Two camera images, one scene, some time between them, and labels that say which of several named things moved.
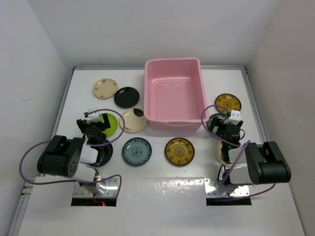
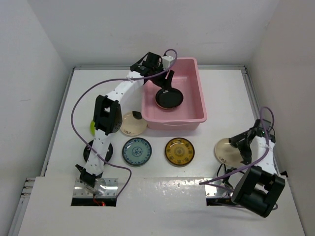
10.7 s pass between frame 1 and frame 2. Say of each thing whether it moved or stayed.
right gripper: moved
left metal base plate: stayed
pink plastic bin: stayed
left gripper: moved
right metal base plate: stayed
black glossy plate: moved
